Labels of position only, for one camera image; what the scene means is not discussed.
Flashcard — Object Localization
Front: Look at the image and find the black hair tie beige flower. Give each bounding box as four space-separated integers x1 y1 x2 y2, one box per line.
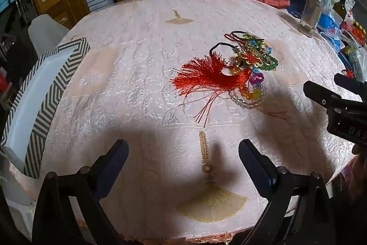
210 42 240 59

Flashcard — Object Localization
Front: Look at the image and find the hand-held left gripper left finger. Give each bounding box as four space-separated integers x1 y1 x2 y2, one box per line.
32 139 129 245

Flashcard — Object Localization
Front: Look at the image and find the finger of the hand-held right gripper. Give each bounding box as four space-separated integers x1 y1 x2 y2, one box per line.
334 73 367 102
303 81 367 112

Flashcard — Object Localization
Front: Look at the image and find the clear bead bracelet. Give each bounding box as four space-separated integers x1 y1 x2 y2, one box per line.
228 87 266 110

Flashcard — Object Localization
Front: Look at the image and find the orange yellow crystal bead bracelet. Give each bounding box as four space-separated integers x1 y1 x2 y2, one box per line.
229 60 266 100

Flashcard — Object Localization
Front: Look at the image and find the plain black hair tie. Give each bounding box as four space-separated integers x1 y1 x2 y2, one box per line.
231 31 251 42

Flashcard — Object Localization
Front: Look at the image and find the striped cardboard box white inside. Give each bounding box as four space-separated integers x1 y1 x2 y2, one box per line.
0 37 91 179

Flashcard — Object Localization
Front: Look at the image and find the multicolour small bead bracelet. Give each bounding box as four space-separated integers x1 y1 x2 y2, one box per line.
225 33 271 54

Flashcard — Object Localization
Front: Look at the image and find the orange red packet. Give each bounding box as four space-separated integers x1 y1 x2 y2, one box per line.
350 21 367 45

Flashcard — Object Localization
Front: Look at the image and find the red knot tassel ornament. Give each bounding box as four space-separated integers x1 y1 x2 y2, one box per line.
172 51 287 128

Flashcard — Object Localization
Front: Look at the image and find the clear plastic jar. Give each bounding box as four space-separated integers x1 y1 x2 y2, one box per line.
300 0 327 34

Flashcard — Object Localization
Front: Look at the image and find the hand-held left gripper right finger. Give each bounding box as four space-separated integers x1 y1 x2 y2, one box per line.
239 139 336 245

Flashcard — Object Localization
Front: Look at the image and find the green bead bracelet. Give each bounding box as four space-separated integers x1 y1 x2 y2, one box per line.
256 54 279 72

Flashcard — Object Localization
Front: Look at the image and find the white plastic chair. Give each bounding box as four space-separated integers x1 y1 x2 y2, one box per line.
28 14 69 57

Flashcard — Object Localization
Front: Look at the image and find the blue plastic packet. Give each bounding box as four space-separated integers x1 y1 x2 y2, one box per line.
317 8 345 42

